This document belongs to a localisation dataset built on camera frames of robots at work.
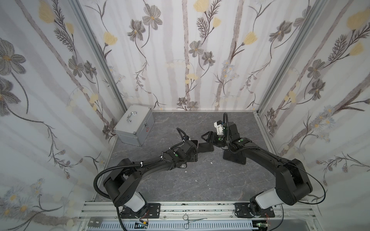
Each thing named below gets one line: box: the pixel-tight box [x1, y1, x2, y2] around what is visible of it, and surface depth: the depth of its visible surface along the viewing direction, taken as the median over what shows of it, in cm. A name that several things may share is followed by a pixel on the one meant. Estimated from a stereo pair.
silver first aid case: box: [113, 104, 155, 147], surface depth 95 cm
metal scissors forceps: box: [182, 214, 208, 230], surface depth 73 cm
